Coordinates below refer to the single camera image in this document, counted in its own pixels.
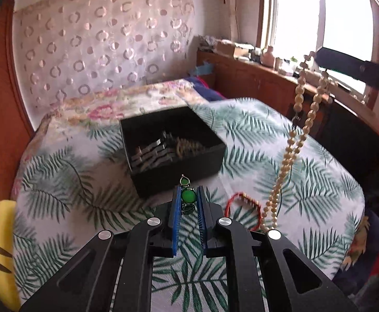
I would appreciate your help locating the patterned window curtain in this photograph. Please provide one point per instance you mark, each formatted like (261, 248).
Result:
(233, 6)

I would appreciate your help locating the pink bottle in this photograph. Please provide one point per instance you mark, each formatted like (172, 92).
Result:
(268, 56)

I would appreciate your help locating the wooden cabinet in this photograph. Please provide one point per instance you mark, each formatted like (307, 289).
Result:
(257, 84)

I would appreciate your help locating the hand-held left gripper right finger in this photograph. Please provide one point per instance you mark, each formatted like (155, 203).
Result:
(201, 217)

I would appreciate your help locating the colourful printed cloth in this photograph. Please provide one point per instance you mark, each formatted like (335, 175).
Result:
(368, 250)

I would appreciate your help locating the black cardboard box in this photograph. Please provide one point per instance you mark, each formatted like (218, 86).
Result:
(176, 169)

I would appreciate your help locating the metal link watch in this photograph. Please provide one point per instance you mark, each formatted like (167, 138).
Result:
(153, 154)

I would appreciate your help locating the floral blanket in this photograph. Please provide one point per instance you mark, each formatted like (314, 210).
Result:
(88, 110)

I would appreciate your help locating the leaf print bed sheet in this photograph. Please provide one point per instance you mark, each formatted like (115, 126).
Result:
(79, 201)

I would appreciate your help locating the window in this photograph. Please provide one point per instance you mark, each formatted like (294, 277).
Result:
(319, 22)

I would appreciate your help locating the blue blanket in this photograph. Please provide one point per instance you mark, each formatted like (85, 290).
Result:
(205, 89)

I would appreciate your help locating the blue plastic bag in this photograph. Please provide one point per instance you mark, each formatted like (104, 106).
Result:
(203, 69)

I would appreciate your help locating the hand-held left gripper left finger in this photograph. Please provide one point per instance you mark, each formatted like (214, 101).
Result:
(176, 221)

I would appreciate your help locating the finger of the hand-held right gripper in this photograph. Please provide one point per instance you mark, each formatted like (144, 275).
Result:
(355, 68)

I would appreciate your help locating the open cardboard carton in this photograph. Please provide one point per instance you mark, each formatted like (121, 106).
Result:
(233, 47)

